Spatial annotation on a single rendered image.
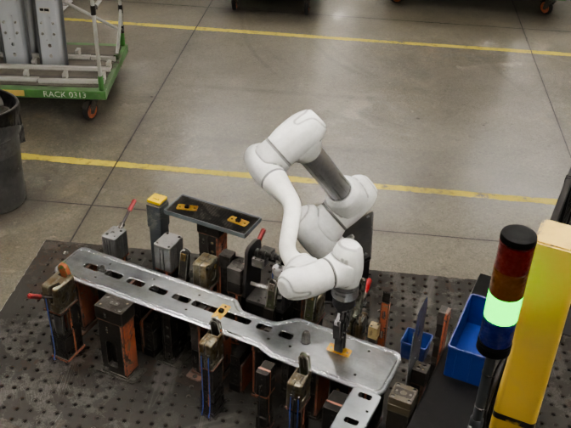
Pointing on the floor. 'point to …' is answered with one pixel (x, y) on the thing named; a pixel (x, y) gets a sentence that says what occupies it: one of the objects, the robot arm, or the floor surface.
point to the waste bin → (11, 154)
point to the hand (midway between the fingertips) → (340, 341)
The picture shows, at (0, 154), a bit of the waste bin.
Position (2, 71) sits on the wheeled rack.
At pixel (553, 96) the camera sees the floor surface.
